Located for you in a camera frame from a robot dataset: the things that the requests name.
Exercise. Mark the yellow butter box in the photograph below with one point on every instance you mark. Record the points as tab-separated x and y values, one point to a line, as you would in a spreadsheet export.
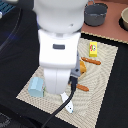
93	49

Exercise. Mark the light blue milk carton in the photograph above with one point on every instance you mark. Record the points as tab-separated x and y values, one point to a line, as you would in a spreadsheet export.
36	87

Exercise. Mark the orange bread loaf toy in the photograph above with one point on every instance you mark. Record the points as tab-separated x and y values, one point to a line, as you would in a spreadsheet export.
82	68

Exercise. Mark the white fish toy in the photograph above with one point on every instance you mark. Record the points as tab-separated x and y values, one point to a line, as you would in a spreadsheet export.
69	106

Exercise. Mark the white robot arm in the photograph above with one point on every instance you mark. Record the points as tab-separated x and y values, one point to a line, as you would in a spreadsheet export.
60	22

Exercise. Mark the beige woven placemat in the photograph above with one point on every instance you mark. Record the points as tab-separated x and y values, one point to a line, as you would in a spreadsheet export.
86	104

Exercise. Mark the dark grey pot right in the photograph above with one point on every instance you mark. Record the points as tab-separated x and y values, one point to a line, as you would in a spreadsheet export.
94	14

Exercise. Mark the beige bowl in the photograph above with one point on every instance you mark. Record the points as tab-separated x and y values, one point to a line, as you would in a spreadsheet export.
124	16

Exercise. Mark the fork with wooden handle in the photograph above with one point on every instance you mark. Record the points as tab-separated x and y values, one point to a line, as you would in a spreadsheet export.
81	87

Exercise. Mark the knife with wooden handle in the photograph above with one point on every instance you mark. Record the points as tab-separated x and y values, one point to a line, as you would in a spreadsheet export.
91	61

